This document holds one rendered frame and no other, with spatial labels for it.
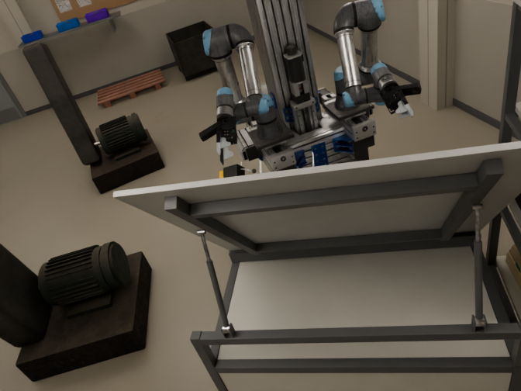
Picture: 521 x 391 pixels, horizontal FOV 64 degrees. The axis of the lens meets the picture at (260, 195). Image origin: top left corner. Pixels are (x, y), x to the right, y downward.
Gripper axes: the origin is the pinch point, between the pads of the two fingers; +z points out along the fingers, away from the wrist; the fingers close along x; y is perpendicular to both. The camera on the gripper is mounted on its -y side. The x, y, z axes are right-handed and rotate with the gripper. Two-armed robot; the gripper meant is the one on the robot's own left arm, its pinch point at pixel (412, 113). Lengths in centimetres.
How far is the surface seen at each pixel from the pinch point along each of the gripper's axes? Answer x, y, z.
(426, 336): -12, 33, 79
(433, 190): 35, 10, 59
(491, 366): -35, 19, 90
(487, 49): -166, -98, -173
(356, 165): 55, 24, 55
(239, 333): 6, 94, 61
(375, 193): 40, 24, 55
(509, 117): -0.6, -26.4, 23.1
